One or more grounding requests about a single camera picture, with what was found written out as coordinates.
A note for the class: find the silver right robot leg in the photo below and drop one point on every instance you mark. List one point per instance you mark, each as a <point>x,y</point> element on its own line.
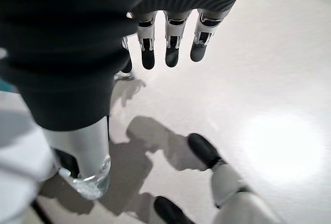
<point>230,182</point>

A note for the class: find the silver robot leg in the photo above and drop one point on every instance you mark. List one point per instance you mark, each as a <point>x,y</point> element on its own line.
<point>170,211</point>
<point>230,182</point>

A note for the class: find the silver left robot leg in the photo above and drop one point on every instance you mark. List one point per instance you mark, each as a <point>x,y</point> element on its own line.
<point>170,211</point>

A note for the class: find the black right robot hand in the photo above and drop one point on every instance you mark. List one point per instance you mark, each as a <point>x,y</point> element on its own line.
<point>67,40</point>

